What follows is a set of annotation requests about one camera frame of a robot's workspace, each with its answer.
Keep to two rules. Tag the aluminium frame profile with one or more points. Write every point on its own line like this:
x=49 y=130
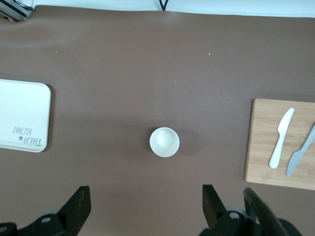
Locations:
x=12 y=12

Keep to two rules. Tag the white plastic knife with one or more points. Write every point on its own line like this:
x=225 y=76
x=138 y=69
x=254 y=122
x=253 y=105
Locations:
x=283 y=132

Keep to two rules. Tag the cream bear print tray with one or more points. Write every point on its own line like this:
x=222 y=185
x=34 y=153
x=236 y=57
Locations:
x=22 y=110

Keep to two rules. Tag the white plastic cup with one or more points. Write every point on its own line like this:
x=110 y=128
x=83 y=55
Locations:
x=164 y=142

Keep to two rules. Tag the brown table mat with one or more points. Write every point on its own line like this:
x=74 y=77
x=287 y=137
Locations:
x=123 y=73

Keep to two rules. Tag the grey plastic knife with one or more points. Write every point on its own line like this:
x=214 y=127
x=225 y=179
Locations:
x=295 y=162

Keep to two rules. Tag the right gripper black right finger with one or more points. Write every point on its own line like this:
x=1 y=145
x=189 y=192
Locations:
x=216 y=216

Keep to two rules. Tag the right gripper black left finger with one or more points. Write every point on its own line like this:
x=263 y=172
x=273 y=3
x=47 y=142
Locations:
x=73 y=211

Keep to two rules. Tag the bamboo cutting board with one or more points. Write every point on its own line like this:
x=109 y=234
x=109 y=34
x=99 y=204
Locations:
x=261 y=147

